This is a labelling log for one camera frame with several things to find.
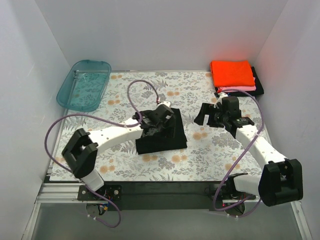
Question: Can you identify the black folded t-shirt with logo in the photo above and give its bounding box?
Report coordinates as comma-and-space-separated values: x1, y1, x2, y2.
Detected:
213, 67, 264, 97

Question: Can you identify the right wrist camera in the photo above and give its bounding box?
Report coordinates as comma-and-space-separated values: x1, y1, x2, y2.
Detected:
214, 92, 228, 108

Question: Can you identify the floral patterned table mat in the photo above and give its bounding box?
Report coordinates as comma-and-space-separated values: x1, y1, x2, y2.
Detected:
49, 71, 262, 182

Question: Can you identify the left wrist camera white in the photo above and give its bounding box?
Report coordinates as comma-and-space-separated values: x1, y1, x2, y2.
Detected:
157, 101, 171, 108

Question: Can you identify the aluminium frame rail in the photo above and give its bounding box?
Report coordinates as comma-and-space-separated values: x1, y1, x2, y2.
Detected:
33, 182, 312, 240

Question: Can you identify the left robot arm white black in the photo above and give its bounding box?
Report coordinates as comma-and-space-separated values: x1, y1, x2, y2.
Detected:
61, 101, 175, 200

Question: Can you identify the pink folded t-shirt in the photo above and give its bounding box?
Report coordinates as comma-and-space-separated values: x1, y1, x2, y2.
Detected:
216, 85, 256, 93

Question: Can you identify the teal transparent plastic bin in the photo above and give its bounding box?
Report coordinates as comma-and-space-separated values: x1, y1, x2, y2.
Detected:
56, 60, 112, 113

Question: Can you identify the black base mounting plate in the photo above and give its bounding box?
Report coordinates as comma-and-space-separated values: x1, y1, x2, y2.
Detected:
77, 180, 257, 212

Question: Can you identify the orange folded t-shirt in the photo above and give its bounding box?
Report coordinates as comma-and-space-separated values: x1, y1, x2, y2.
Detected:
210, 60, 255, 87

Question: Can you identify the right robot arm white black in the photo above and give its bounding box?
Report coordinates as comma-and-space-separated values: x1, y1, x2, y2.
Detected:
194, 94, 304, 207

